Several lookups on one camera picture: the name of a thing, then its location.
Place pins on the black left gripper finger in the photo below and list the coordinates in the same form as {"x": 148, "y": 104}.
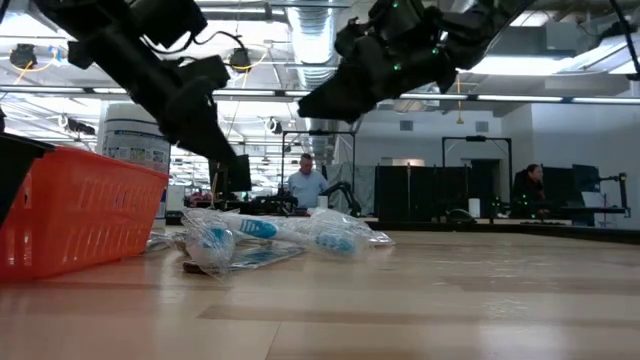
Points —
{"x": 212, "y": 132}
{"x": 197, "y": 137}

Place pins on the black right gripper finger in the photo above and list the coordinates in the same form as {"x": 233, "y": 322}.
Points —
{"x": 355, "y": 80}
{"x": 350, "y": 107}

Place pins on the bagged black comb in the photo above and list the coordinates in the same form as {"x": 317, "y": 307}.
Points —
{"x": 265, "y": 256}

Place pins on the clear bag of cotton pads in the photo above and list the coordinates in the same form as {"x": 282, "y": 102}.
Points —
{"x": 382, "y": 239}

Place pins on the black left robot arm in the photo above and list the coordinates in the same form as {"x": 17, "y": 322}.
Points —
{"x": 115, "y": 65}

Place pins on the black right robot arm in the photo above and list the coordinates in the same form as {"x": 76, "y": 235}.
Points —
{"x": 475, "y": 30}

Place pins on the black background monitor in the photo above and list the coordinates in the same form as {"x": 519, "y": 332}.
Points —
{"x": 239, "y": 175}

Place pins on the white wipes canister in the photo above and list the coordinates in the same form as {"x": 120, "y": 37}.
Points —
{"x": 125, "y": 135}

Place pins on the black ceiling-hung device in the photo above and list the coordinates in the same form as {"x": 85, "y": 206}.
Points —
{"x": 241, "y": 60}
{"x": 22, "y": 55}

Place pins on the person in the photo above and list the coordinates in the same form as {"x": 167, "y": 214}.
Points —
{"x": 527, "y": 192}
{"x": 306, "y": 187}

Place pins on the small white cup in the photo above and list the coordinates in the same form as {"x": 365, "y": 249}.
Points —
{"x": 474, "y": 207}
{"x": 323, "y": 202}

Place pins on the crinkled clear packet silver clipper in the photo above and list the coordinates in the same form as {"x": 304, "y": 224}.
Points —
{"x": 162, "y": 241}

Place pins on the black partition panel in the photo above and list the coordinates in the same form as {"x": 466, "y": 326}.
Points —
{"x": 420, "y": 195}

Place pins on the bright ceiling light panel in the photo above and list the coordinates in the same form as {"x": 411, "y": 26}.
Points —
{"x": 520, "y": 65}

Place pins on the long ceiling light strip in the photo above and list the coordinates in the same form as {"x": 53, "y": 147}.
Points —
{"x": 520, "y": 98}

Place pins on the orange slotted plastic basket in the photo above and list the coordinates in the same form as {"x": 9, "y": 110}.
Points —
{"x": 75, "y": 220}

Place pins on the black dome-shaped object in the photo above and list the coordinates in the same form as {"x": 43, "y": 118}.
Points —
{"x": 460, "y": 216}

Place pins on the black plastic bin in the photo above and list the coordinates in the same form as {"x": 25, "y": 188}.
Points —
{"x": 15, "y": 180}

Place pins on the black background workstation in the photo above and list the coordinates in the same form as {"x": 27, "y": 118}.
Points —
{"x": 560, "y": 192}

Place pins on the thin black station frame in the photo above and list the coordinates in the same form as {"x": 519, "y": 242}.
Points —
{"x": 320, "y": 133}
{"x": 475, "y": 138}

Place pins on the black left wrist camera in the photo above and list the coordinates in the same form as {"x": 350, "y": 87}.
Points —
{"x": 205, "y": 72}

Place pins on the silver ceiling air duct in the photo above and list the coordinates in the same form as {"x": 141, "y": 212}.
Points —
{"x": 315, "y": 50}

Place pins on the black aluminium table frame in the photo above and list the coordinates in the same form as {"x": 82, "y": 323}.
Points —
{"x": 575, "y": 233}

